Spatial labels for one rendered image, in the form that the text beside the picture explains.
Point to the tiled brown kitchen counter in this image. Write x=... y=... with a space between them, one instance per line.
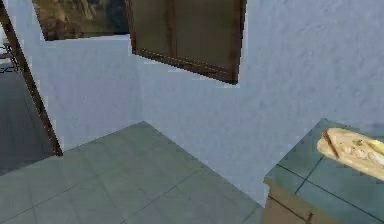
x=333 y=193

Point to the framed landscape picture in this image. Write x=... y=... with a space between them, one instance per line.
x=80 y=16

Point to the dark brown wall cupboard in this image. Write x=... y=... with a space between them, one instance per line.
x=186 y=33

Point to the dark brown door frame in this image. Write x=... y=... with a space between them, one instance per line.
x=30 y=83

